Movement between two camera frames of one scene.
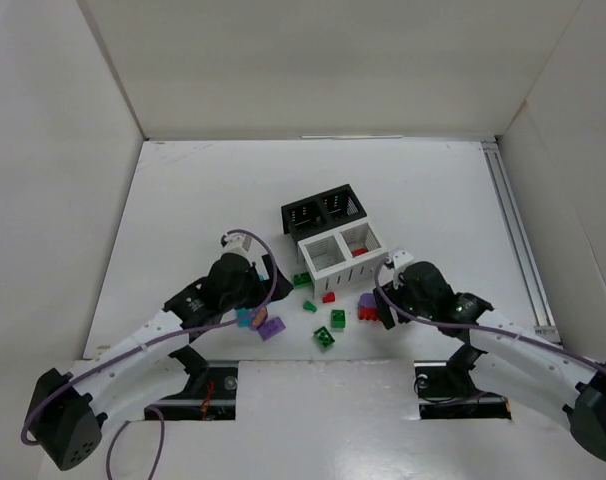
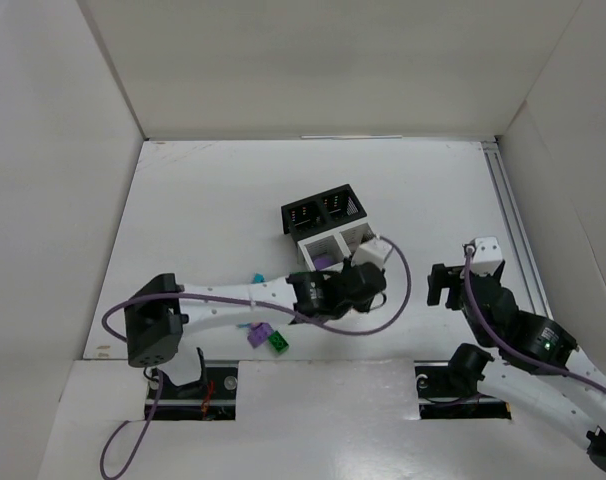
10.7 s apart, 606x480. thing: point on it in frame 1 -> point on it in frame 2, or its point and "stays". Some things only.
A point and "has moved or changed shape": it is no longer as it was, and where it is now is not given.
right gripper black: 384,306 -> 453,283
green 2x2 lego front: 324,337 -> 278,342
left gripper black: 274,282 -> 362,279
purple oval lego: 367,300 has moved or changed shape
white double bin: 342,258 stays
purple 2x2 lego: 271,328 -> 259,334
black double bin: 321,212 stays
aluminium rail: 519,240 stays
